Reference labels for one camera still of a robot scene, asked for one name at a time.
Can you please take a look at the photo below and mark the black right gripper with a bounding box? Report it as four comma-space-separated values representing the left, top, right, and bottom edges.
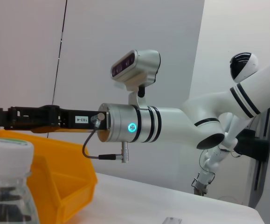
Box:
0, 104, 109, 132

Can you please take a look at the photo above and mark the clear green-label water bottle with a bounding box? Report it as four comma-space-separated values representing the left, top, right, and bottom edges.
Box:
0, 137, 41, 224

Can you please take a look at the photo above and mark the yellow plastic bin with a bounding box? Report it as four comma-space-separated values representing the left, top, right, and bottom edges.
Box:
0, 127, 98, 224

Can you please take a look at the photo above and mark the black white robot head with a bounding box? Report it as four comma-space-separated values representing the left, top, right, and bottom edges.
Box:
229, 52, 259, 84

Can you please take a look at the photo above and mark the right arm connector cable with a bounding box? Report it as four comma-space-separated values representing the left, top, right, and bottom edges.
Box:
82, 112, 131, 164

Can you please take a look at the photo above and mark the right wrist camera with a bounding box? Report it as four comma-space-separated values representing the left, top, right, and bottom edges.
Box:
111, 49, 162, 109

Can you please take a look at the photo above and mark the white jointed arm with wires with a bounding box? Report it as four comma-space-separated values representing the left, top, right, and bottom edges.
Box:
191, 112, 239, 196

